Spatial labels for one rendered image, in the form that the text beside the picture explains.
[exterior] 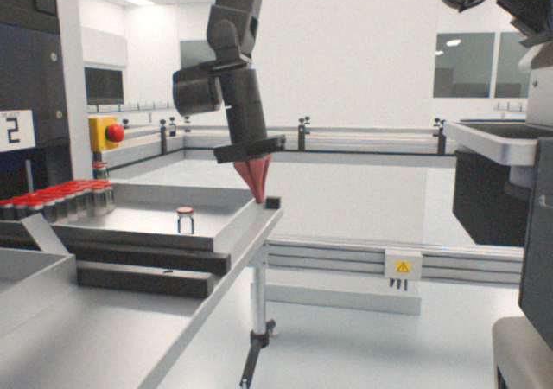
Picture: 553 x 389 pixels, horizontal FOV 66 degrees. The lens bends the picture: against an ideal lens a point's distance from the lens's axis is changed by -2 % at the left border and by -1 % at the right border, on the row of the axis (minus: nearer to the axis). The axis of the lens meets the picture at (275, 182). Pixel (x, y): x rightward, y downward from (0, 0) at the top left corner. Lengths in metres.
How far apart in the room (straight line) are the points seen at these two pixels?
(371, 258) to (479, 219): 1.01
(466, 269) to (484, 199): 1.06
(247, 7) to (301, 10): 1.49
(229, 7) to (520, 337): 0.56
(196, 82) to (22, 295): 0.38
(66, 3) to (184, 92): 0.34
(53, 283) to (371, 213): 1.82
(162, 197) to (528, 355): 0.59
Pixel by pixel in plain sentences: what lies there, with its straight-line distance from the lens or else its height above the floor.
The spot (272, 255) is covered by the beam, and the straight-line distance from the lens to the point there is 1.63.
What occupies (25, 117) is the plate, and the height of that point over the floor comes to 1.04.
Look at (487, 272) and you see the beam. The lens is 1.65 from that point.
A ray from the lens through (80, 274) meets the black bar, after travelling 0.49.
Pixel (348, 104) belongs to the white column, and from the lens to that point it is 2.07.
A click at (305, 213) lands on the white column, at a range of 2.17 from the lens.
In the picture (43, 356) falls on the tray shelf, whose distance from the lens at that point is 0.39.
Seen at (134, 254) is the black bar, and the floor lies 0.90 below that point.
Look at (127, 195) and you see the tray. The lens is 0.83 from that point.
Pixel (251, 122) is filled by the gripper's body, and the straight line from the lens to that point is 0.63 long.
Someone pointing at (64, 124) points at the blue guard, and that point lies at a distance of 0.88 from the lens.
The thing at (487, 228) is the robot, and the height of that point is 0.91.
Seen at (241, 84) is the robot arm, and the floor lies 1.09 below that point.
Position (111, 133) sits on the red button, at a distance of 0.95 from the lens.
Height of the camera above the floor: 1.07
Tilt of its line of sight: 11 degrees down
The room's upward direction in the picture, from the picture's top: straight up
